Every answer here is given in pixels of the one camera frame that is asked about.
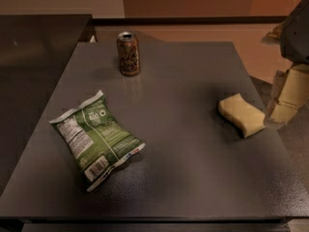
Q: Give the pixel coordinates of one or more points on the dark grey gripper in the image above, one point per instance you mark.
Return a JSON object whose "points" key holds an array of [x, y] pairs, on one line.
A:
{"points": [[295, 38]]}

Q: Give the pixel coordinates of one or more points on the yellow sponge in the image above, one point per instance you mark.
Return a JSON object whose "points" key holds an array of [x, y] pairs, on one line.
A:
{"points": [[243, 115]]}

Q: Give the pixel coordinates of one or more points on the orange soda can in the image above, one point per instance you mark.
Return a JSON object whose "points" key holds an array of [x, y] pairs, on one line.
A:
{"points": [[127, 44]]}

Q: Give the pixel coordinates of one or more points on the green chip bag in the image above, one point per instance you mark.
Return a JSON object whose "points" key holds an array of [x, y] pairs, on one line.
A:
{"points": [[96, 140]]}

